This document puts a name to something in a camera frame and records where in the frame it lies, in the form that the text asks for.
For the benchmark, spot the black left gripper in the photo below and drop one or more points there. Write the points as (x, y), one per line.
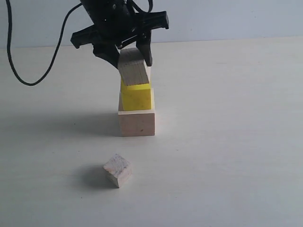
(116, 24)

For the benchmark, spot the medium wooden cube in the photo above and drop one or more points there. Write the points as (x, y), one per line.
(133, 68)

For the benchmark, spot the yellow cube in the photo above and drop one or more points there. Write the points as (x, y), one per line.
(136, 97)

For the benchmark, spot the large pale wooden cube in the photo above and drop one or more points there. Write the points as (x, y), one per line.
(138, 122)

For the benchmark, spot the small wooden cube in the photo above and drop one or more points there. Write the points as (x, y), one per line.
(118, 170)

